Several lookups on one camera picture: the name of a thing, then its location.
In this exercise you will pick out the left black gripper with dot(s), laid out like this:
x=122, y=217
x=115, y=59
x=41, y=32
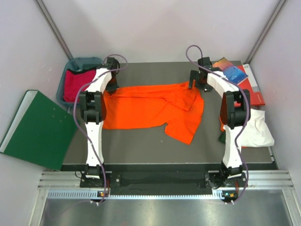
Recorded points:
x=112, y=89

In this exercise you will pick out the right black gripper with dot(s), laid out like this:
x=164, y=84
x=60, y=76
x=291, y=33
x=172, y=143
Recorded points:
x=194, y=75

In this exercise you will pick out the orange t-shirt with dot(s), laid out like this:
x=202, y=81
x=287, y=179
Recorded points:
x=176, y=106

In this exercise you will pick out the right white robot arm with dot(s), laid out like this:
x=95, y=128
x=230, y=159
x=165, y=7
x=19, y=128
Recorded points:
x=234, y=115

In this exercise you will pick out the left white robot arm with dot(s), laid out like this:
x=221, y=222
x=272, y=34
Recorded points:
x=93, y=112

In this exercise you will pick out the teal plastic bin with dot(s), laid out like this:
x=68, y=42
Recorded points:
x=77, y=64

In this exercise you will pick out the magenta t-shirt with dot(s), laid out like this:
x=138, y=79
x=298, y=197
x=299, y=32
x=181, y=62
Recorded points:
x=74, y=81

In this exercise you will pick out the blue orange book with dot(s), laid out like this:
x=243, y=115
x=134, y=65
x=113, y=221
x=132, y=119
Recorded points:
x=232, y=72

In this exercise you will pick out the small orange cloth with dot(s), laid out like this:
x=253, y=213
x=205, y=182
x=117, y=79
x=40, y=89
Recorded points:
x=222, y=127

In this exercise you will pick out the dark green cloth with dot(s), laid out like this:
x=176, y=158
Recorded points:
x=222, y=137

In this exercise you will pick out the red folder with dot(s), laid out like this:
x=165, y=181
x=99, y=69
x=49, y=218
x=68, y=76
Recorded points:
x=251, y=84

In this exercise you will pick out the white t-shirt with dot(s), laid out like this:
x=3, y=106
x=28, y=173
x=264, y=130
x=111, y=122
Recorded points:
x=256, y=132

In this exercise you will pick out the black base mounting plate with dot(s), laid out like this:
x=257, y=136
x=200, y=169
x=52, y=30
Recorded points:
x=144, y=180

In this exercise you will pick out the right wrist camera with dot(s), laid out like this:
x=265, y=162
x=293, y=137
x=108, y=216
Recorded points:
x=205, y=62

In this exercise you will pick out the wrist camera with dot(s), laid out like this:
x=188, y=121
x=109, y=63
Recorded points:
x=111, y=62
x=205, y=62

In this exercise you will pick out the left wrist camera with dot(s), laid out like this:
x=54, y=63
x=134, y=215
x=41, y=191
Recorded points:
x=111, y=62

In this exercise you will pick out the green ring binder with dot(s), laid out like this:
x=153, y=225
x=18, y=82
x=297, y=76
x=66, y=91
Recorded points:
x=40, y=132

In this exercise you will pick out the aluminium rail frame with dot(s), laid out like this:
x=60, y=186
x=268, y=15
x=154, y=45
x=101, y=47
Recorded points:
x=65, y=185

